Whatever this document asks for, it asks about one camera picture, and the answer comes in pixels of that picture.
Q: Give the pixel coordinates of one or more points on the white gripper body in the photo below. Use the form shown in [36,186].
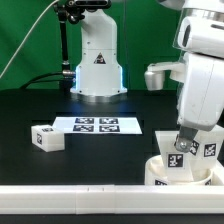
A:
[201,100]

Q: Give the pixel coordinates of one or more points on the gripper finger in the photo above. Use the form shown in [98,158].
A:
[184,139]

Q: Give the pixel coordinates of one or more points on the white round stool seat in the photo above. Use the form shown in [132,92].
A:
[155,175]

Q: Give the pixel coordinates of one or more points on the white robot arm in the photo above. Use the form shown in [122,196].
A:
[98,75]

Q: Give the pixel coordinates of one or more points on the paper sheet with markers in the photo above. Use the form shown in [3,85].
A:
[98,125]

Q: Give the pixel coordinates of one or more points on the white right barrier rail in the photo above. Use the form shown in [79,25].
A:
[218,175]

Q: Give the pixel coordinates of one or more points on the white barrier rail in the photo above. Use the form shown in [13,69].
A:
[218,175]
[70,199]

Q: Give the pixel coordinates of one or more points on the white front barrier rail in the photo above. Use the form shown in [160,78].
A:
[70,199]

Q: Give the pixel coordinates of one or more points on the black camera on mount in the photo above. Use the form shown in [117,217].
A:
[89,4]

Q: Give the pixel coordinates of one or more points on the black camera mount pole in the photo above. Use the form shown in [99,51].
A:
[68,75]

